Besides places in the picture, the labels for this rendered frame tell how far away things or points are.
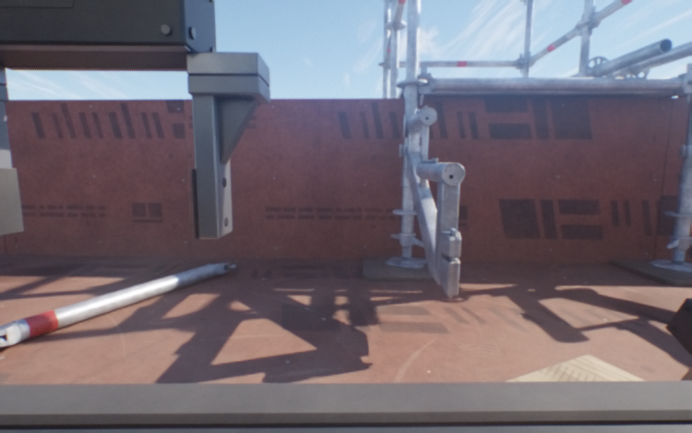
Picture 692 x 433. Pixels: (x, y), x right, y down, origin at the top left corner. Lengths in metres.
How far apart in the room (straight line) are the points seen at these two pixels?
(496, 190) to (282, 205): 0.93
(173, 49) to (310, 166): 1.34
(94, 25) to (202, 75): 0.05
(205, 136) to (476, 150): 1.45
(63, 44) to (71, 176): 1.77
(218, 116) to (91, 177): 1.74
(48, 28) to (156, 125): 1.54
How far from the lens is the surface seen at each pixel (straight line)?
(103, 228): 1.94
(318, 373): 0.75
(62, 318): 1.13
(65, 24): 0.24
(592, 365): 0.89
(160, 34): 0.22
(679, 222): 1.90
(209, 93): 0.21
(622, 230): 1.92
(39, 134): 2.09
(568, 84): 1.64
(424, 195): 1.07
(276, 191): 1.57
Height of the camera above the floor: 0.39
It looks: 7 degrees down
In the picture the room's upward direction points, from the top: straight up
